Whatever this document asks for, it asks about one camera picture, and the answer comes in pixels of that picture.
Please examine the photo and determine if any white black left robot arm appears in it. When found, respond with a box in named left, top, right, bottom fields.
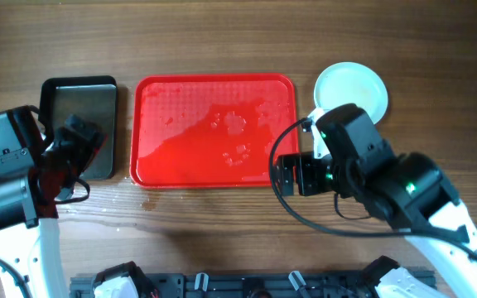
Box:
left=0, top=106, right=104, bottom=297

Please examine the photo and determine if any black water tray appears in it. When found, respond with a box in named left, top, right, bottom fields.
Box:
left=40, top=75, right=118, bottom=180

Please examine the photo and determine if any white plate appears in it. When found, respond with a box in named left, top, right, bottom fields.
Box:
left=313, top=62, right=388, bottom=124

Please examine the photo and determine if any black mounting rail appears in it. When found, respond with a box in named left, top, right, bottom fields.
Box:
left=69, top=269, right=436, bottom=298

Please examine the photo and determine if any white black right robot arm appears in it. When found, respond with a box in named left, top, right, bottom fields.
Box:
left=268, top=103, right=477, bottom=297

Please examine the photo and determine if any red plastic tray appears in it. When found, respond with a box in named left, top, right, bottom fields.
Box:
left=129, top=73, right=296, bottom=189

